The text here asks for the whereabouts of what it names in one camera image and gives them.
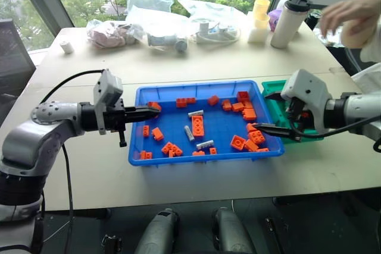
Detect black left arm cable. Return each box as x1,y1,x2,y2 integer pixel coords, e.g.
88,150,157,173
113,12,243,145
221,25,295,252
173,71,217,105
39,69,105,254

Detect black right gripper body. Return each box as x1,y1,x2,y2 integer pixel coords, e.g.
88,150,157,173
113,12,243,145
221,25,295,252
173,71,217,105
286,98,314,131

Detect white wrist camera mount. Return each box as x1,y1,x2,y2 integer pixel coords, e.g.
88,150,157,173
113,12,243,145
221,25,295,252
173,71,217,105
93,68,124,135
280,68,333,134

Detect clear bag with white power strip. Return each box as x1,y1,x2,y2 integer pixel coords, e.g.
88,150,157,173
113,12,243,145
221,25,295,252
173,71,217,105
177,0,248,45

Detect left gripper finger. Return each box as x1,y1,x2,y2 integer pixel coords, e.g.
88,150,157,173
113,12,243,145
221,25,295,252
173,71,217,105
124,114,160,124
124,106,162,116

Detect dark grey rounded shape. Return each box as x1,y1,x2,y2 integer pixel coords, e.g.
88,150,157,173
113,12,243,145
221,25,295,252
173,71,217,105
133,207,181,254
211,206,254,254

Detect black monitor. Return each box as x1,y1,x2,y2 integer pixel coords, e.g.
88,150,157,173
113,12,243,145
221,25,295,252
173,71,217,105
0,18,37,98

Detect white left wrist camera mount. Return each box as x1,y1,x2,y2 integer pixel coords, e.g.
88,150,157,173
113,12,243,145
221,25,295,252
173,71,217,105
93,68,124,135

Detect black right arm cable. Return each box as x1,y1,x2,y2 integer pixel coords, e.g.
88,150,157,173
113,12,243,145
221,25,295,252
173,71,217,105
289,114,381,151

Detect purple object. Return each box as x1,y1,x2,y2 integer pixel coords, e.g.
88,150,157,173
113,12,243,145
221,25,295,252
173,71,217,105
267,8,283,32

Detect white sleeve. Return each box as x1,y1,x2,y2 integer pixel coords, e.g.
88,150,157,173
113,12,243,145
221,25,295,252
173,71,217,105
359,23,381,65

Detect clear bag with grey cylinder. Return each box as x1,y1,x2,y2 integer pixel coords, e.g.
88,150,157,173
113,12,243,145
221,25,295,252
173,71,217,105
126,5,191,55

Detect green plastic tray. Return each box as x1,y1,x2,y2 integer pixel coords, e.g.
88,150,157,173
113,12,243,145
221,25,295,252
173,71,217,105
261,80,326,145

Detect person's bare hand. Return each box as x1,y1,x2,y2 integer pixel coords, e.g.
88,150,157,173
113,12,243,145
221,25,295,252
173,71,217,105
319,0,381,38

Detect blue plastic tray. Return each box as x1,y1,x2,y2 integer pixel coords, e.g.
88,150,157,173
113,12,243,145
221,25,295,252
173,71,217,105
127,80,286,167

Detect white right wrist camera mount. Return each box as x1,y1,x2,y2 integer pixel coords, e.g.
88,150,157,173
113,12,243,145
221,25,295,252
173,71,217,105
280,68,333,134

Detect grey brick middle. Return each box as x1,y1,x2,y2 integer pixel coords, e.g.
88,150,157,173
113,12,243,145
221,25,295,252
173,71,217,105
183,125,195,142

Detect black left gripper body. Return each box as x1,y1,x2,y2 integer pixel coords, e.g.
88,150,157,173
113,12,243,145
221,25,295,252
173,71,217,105
102,99,127,148

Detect grey brick lower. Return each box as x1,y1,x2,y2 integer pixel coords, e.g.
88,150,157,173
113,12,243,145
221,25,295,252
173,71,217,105
196,139,216,150

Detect small white cylinder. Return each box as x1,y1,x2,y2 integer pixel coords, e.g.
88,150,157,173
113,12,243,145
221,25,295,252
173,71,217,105
59,40,74,55

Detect yellow stacked cups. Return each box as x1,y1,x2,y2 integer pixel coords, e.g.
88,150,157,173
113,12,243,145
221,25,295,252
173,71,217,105
252,0,271,29

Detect clear bag with pink contents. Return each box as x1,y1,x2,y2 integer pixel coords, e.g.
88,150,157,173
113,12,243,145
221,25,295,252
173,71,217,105
86,18,144,49

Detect white foam block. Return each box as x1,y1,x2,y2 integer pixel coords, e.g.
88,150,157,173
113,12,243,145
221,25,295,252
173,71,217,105
247,26,267,44

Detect white tumbler with black lid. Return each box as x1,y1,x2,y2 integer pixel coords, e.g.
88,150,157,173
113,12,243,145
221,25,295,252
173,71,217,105
270,0,311,49

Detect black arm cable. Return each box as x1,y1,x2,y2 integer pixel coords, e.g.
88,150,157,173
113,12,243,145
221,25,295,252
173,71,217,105
289,114,381,151
39,69,105,254

